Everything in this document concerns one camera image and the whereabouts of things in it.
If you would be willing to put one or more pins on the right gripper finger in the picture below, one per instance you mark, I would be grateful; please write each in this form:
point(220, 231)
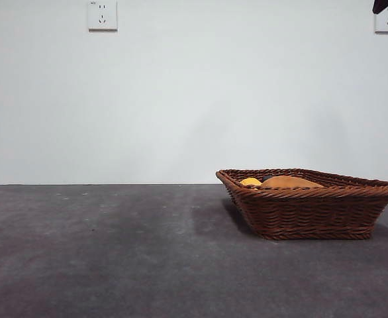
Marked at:
point(382, 5)

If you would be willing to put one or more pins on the brown potato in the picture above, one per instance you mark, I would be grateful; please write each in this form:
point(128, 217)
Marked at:
point(293, 183)

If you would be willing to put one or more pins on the brown wicker basket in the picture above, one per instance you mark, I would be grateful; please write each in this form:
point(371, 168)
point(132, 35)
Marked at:
point(313, 212)

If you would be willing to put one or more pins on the yellow corn cob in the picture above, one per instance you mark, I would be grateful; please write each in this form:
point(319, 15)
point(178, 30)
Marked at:
point(251, 181)

